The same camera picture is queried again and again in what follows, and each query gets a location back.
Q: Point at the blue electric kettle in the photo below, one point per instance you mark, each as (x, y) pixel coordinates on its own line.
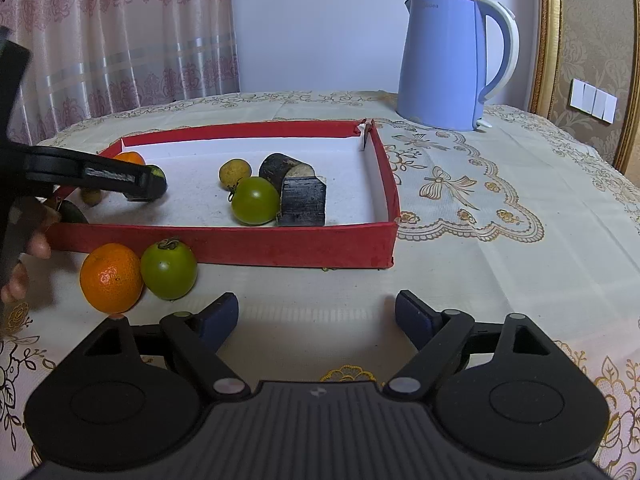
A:
(440, 60)

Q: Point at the person's left hand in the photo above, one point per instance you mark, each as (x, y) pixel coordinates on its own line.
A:
(47, 217)

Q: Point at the pink patterned curtain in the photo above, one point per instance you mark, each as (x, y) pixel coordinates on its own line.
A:
(125, 35)

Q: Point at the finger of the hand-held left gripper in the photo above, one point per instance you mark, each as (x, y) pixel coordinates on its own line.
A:
(100, 175)

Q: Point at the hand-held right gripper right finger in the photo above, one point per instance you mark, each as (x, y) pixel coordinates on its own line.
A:
(415, 317)

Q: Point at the light green tomato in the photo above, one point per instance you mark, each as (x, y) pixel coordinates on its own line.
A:
(169, 270)

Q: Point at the large orange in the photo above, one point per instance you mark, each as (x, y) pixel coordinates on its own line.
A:
(129, 158)

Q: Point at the dark green tomato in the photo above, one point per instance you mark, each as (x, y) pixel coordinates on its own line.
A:
(255, 202)

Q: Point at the small orange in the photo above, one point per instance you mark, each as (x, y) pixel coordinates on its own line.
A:
(111, 277)

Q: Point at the green cucumber piece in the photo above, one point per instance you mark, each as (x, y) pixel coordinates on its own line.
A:
(158, 172)

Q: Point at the half-cut eggplant chunk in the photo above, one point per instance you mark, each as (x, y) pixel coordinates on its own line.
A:
(302, 202)

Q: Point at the white wall switch panel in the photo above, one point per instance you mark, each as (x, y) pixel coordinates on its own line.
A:
(592, 100)

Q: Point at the red shallow cardboard box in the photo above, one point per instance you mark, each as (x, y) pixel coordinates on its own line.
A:
(275, 250)

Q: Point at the gold wall frame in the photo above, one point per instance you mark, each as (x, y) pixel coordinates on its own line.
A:
(547, 35)

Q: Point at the round eggplant chunk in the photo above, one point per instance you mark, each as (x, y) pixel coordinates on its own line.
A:
(280, 167)

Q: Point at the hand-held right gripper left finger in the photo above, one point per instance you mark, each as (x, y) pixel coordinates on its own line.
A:
(220, 320)

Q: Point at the dark green round fruit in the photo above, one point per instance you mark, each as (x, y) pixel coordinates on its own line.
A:
(75, 212)

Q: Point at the small yellow fruit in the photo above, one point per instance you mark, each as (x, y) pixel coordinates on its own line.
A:
(92, 197)
(234, 174)

